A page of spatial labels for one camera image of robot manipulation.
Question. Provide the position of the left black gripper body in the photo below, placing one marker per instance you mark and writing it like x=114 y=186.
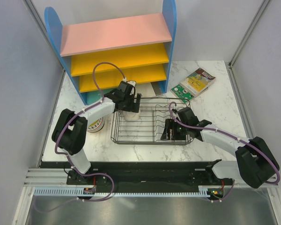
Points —
x=129 y=105

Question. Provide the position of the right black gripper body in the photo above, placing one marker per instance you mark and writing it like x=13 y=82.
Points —
x=181 y=131

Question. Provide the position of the small plain white bowl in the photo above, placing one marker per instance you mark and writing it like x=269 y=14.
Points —
x=131 y=116

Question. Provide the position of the grey wire dish rack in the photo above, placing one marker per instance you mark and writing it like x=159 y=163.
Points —
x=149 y=128

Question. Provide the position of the white teal leaf bowl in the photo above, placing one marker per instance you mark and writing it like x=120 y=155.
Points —
x=96 y=125

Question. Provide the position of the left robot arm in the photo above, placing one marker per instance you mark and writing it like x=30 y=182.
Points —
x=70 y=131

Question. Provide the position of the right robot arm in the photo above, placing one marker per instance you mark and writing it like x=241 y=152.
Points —
x=254 y=164

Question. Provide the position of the white grey manual booklet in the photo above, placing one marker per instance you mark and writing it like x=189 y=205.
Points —
x=148 y=90

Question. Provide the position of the green cover booklet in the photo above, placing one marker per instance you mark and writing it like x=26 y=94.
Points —
x=182 y=94

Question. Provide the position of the teal folder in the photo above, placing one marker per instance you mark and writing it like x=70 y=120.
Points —
x=93 y=96

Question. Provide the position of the yellow cover paperback book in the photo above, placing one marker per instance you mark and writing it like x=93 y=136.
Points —
x=197 y=82

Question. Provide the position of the colourful wooden shelf unit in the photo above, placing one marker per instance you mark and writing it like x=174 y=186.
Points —
x=91 y=52

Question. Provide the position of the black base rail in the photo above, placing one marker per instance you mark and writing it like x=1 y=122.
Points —
x=149 y=177

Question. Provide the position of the white cable duct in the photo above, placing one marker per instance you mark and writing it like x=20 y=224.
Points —
x=83 y=192

